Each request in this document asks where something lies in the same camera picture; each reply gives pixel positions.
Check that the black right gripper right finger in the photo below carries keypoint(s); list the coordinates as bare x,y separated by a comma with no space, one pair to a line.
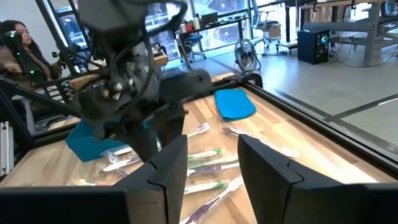
295,202

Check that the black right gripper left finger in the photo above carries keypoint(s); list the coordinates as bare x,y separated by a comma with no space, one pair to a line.
149,202

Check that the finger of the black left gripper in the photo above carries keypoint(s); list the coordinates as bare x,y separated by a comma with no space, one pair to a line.
140,140
169,124

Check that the purple white toothbrush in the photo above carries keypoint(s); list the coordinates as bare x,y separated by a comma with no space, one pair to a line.
202,211
122,151
211,169

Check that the green white toothbrush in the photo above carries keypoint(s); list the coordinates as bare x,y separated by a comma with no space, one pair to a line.
208,154
208,186

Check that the teal plastic bin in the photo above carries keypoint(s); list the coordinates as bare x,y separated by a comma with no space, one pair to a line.
84,143

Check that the blue oval lid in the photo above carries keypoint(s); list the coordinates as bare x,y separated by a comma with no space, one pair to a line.
234,104

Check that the blue office chair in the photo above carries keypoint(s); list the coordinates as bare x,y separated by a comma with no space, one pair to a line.
195,39

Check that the red cup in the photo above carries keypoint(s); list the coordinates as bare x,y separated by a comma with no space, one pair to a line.
189,27

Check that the white bottle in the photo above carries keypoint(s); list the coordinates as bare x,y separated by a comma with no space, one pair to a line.
196,23

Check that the black floor fan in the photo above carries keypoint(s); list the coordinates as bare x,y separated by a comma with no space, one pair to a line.
247,56

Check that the small black box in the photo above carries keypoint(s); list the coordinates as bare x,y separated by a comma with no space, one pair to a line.
210,19

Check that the black metal desk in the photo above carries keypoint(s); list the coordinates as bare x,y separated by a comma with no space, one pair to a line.
217,23

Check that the person's hand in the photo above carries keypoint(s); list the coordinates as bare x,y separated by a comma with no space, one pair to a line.
12,67

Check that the person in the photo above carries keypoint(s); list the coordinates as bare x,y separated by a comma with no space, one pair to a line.
21,34

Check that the silver aluminium extrusion bar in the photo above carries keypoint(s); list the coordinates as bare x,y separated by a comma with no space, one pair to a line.
7,149

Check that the grey office chair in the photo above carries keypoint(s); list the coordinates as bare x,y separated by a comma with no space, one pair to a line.
267,26

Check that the brown cardboard box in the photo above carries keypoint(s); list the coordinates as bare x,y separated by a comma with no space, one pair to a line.
275,31

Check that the grey metal desk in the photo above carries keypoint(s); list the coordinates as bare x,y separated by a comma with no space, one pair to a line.
342,26

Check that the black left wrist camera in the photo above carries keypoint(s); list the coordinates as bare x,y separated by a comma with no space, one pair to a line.
186,85

